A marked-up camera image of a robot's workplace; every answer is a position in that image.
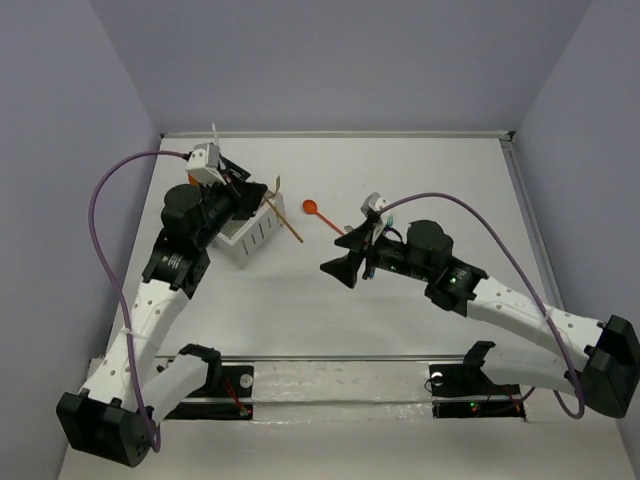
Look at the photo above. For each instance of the white utensil caddy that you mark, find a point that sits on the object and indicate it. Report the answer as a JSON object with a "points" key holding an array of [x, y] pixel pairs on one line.
{"points": [[240, 240]]}

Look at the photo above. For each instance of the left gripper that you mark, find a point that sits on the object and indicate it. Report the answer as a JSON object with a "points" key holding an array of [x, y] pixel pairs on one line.
{"points": [[238, 193]]}

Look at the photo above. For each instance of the orange plastic spoon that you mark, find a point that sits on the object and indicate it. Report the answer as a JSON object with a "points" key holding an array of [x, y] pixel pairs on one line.
{"points": [[310, 207]]}

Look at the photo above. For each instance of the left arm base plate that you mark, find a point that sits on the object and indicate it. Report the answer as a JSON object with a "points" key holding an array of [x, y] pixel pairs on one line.
{"points": [[230, 400]]}

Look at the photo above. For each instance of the iridescent metal fork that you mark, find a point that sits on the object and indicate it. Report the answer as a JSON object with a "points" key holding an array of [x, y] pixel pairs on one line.
{"points": [[389, 225]]}

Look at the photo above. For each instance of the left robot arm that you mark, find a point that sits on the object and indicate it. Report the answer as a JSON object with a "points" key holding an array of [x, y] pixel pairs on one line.
{"points": [[118, 411]]}

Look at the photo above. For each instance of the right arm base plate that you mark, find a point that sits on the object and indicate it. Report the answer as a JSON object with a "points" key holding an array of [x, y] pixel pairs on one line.
{"points": [[459, 392]]}

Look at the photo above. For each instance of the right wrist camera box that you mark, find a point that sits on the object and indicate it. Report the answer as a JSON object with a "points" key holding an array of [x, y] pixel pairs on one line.
{"points": [[372, 207]]}

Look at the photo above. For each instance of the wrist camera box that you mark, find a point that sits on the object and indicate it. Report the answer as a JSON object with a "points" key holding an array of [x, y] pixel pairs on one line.
{"points": [[202, 164], [372, 207]]}

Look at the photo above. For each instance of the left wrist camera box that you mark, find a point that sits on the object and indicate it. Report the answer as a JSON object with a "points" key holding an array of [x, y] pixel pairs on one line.
{"points": [[202, 164]]}

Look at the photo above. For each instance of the white chopstick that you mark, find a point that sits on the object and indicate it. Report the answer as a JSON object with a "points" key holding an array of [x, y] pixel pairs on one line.
{"points": [[215, 139]]}

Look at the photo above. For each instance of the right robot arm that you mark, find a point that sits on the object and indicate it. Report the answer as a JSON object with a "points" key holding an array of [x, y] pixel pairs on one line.
{"points": [[590, 359]]}

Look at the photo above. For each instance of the gold metal fork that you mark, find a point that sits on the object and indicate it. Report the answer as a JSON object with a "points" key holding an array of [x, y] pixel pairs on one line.
{"points": [[277, 186]]}

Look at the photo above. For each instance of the black utensil caddy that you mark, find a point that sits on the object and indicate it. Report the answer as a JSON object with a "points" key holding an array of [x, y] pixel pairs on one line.
{"points": [[231, 170]]}

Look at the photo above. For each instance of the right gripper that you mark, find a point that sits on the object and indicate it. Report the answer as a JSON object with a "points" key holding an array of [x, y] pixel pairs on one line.
{"points": [[345, 267]]}

